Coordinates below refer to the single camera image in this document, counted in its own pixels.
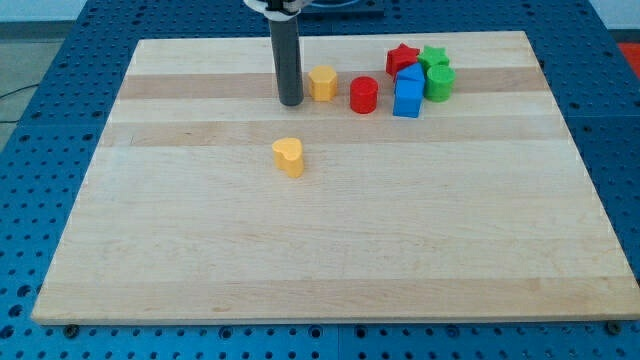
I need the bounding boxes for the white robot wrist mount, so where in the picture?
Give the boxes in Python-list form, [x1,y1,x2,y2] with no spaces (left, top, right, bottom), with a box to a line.
[243,0,313,21]

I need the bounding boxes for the red star block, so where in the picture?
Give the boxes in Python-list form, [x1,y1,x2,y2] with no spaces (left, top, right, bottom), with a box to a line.
[385,43,420,78]

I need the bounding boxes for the green star block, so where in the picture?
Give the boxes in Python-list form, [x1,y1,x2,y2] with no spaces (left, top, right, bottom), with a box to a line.
[417,45,450,72]

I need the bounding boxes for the red cylinder block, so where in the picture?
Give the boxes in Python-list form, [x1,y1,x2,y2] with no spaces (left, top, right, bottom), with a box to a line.
[350,76,379,114]

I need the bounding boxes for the yellow hexagon block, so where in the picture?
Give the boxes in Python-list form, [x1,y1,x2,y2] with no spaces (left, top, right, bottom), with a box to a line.
[308,65,338,102]

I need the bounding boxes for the blue pentagon block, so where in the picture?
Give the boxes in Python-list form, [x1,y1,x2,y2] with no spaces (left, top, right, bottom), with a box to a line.
[395,63,425,83]

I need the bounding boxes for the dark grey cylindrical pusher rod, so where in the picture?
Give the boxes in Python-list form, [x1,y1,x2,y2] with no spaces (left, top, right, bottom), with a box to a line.
[269,17,304,107]

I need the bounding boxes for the black cable on floor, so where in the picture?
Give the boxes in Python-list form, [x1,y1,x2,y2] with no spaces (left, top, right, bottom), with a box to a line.
[0,83,40,125]

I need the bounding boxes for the yellow heart block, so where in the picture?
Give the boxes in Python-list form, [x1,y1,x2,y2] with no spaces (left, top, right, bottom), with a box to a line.
[272,137,304,178]

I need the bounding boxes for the light wooden board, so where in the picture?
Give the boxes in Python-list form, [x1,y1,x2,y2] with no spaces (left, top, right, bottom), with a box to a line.
[32,31,639,325]

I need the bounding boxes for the blue cube block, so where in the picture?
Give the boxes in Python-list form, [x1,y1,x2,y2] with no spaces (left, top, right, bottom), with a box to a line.
[393,79,424,118]

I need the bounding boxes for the green cylinder block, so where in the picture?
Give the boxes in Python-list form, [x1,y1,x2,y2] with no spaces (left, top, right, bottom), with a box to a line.
[424,65,456,102]

